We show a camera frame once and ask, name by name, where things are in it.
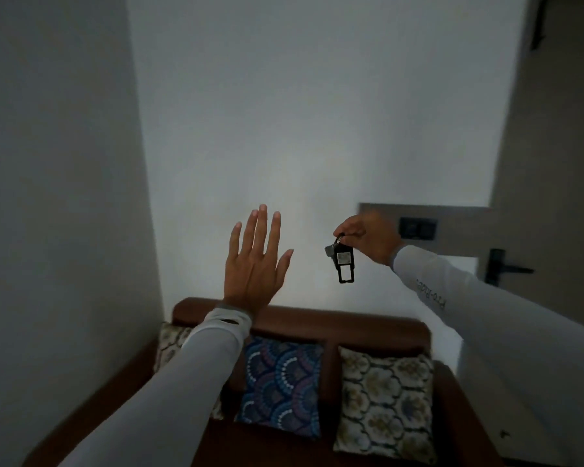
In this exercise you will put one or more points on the person's left forearm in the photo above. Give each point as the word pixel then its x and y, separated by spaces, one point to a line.
pixel 185 384

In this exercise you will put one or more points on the blue patterned cushion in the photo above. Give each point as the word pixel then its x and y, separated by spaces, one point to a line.
pixel 282 384

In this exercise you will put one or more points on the person's left middle finger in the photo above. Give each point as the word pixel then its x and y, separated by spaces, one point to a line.
pixel 261 231

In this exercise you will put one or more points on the person's right forearm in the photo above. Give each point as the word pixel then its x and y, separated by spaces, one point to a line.
pixel 506 335

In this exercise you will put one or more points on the person's right fingers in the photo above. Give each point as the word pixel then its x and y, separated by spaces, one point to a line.
pixel 351 227

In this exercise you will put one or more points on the black switch panel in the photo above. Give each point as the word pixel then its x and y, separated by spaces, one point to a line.
pixel 418 228

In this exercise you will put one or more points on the person's left little finger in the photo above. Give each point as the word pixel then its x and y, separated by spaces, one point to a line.
pixel 234 243

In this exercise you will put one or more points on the person's left thumb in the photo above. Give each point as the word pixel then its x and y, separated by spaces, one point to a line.
pixel 285 265

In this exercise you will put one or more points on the large cream floral cushion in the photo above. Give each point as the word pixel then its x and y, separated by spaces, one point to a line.
pixel 387 406

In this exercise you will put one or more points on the person's right hand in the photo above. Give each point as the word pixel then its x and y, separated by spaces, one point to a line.
pixel 377 238

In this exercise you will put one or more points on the black key fob with keys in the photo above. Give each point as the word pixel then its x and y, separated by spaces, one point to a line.
pixel 344 260

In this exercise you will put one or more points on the grey wall panel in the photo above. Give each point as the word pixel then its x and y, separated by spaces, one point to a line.
pixel 462 231

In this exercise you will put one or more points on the grey door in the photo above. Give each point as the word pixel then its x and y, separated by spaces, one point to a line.
pixel 555 140

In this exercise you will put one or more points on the small cream floral cushion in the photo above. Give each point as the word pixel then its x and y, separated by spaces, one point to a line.
pixel 168 342

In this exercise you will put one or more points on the brown sofa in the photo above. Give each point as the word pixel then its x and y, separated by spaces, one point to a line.
pixel 365 330

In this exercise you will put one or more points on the person's left hand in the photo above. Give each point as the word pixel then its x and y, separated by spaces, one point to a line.
pixel 253 277

